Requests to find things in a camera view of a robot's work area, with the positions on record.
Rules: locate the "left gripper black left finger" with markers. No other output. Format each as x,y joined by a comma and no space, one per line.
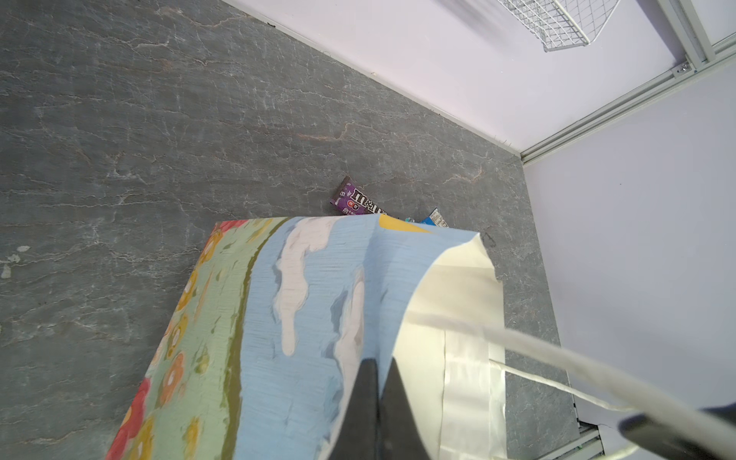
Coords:
358,435

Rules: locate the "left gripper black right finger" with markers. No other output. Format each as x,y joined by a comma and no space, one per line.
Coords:
400,438

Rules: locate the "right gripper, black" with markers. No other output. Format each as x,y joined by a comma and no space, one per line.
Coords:
672,430

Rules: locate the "paper bag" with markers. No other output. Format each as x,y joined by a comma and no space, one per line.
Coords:
262,352

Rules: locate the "purple M&M's packet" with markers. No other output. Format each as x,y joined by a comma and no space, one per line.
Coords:
349,200

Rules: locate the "blue snack packet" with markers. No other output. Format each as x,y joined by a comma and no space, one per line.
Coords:
435,218

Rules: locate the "white wire basket, long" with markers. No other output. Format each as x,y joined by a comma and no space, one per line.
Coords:
562,24

